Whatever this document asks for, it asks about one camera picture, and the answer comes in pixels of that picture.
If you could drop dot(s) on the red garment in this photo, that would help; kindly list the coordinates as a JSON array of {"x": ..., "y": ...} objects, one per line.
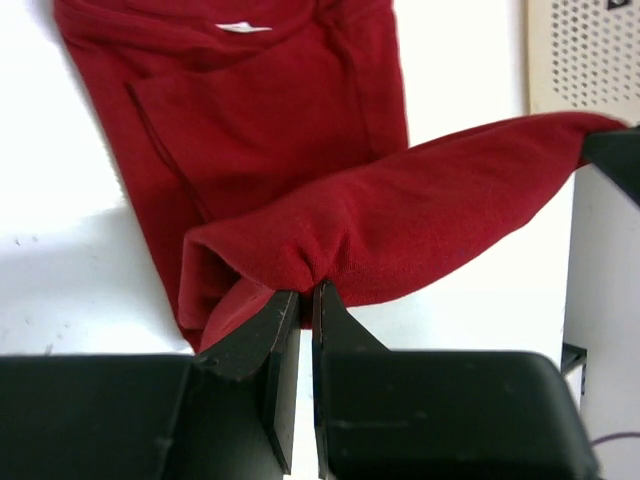
[{"x": 263, "y": 145}]

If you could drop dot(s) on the beige laundry basket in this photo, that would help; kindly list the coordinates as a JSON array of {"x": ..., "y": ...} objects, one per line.
[{"x": 583, "y": 55}]

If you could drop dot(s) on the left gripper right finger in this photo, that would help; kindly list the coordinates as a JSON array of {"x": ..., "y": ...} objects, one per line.
[{"x": 406, "y": 414}]

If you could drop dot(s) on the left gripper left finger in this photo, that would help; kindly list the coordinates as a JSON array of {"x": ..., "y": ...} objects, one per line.
[{"x": 226, "y": 413}]

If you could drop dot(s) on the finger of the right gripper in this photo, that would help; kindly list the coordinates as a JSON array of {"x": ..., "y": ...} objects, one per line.
[{"x": 616, "y": 154}]

